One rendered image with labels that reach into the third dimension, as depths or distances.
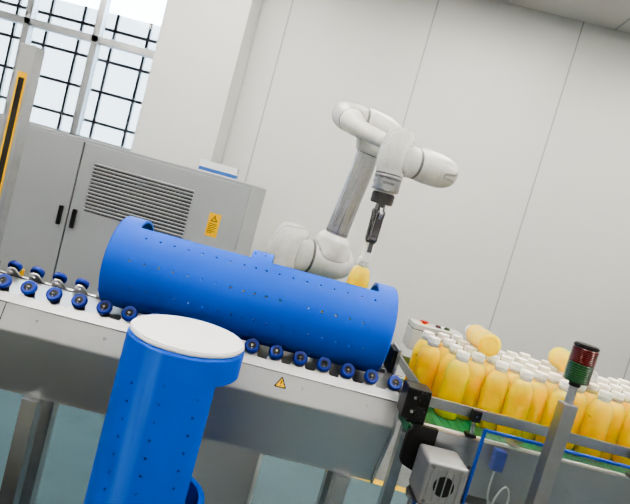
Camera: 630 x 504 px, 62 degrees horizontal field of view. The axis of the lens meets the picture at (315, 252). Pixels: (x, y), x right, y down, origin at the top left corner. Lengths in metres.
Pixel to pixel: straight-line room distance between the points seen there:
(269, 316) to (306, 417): 0.33
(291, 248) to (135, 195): 1.47
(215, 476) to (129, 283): 1.12
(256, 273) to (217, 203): 1.74
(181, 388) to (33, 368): 0.68
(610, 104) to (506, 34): 1.00
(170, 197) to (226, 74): 1.40
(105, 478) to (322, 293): 0.73
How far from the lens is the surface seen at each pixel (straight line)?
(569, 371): 1.52
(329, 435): 1.69
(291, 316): 1.55
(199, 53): 4.49
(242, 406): 1.65
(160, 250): 1.59
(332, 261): 2.29
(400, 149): 1.70
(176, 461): 1.30
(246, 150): 4.55
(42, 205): 3.71
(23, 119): 2.22
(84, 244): 3.58
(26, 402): 1.86
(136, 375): 1.25
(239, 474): 2.42
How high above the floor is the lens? 1.41
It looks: 5 degrees down
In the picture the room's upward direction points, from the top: 15 degrees clockwise
